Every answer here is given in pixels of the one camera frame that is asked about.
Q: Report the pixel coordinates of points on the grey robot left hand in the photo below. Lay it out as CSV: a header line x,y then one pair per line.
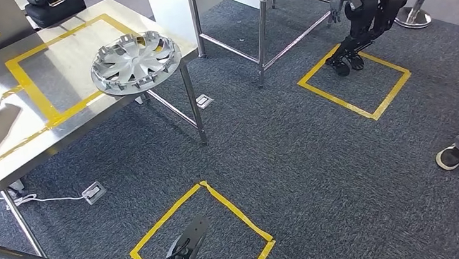
x,y
191,237

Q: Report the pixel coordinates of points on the yellow floor tape square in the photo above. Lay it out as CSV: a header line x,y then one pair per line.
x,y
237,214
394,91

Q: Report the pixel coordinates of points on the metal floor outlet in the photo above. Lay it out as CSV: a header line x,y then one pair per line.
x,y
204,101
94,193

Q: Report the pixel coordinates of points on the white power strip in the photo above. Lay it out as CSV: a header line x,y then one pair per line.
x,y
17,187

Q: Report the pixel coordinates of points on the silver wheel hubcap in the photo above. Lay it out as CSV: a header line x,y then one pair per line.
x,y
134,62

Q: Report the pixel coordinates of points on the white side panel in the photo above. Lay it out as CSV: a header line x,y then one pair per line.
x,y
167,12

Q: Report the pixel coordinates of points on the black carrying case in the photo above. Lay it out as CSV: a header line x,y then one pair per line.
x,y
54,11

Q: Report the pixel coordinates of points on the black humanoid robot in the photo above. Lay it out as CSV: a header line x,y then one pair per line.
x,y
373,1

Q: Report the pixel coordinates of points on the chrome stanchion post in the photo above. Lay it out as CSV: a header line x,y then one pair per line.
x,y
412,18

